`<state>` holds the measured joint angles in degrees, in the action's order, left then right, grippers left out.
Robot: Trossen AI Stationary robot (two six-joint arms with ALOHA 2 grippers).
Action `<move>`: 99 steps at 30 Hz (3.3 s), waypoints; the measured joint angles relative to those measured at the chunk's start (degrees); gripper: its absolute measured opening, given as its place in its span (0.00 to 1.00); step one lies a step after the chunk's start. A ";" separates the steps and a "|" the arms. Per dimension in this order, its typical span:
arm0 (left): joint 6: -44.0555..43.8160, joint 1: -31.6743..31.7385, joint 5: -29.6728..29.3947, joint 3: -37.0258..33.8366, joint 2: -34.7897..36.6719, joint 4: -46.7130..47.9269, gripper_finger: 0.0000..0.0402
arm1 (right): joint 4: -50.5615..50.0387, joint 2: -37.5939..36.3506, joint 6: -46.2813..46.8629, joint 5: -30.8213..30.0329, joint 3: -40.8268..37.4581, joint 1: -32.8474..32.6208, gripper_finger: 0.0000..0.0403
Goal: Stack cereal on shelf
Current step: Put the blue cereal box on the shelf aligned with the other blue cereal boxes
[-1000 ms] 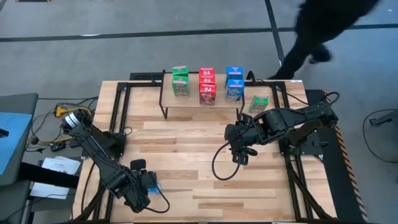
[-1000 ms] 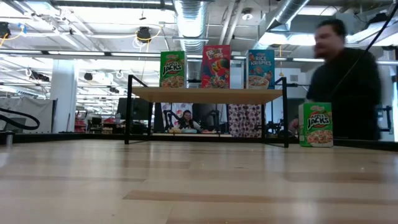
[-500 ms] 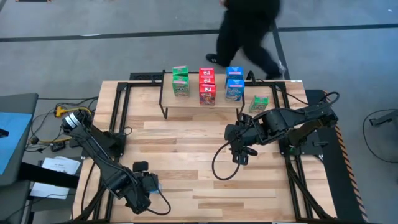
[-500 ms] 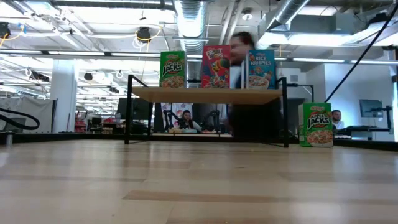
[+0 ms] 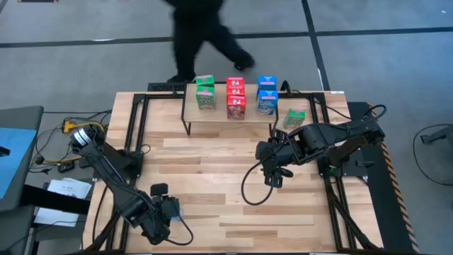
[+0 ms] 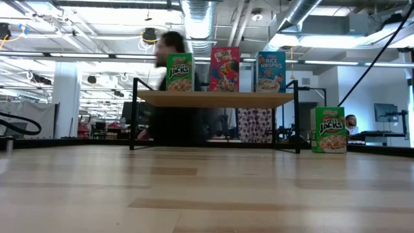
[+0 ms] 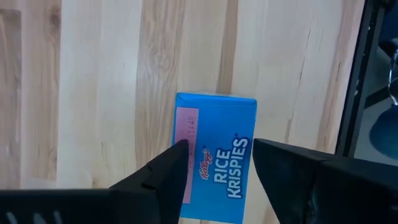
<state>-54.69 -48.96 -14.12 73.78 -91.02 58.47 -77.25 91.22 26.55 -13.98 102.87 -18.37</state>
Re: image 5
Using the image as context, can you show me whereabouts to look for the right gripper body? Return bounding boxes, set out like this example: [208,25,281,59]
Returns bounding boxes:
[255,129,302,174]

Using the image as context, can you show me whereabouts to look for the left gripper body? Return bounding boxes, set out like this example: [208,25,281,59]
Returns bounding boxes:
[151,193,182,228]

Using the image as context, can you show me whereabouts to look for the green Apple Jacks cereal box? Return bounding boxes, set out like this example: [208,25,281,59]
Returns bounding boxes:
[195,74,216,88]
[282,108,306,130]
[195,86,217,111]

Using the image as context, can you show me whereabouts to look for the wooden shelf with black legs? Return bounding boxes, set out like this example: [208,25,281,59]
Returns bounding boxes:
[180,81,280,137]

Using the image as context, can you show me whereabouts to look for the person's black shoe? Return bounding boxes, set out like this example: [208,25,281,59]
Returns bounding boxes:
[166,73,196,84]
[233,52,256,72]

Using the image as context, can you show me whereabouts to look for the white paper sheet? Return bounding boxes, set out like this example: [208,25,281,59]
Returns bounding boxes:
[47,178,92,200]
[33,207,81,227]

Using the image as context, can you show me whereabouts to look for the black bar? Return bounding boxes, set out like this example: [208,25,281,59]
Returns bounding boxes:
[21,183,91,215]

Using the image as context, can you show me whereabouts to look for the black vented plate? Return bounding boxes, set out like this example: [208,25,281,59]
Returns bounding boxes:
[147,81,188,93]

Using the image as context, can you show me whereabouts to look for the person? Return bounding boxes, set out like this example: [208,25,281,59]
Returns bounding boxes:
[163,0,256,84]

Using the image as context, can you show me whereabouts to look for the blue pad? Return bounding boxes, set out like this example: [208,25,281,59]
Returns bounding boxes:
[0,127,38,200]

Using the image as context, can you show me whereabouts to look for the grey stand foot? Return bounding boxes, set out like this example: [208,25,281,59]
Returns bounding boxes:
[420,124,453,145]

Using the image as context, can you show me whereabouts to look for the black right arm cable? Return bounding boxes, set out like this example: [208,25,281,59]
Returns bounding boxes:
[241,155,284,207]

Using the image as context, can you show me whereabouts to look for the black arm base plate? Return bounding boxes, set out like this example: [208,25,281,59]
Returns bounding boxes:
[92,148,144,179]
[316,148,369,178]

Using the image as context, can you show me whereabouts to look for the black aluminium table frame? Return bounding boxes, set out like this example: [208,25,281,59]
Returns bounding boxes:
[83,81,382,254]

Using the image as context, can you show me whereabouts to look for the yellow extension cable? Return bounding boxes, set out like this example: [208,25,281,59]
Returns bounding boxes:
[35,120,106,164]

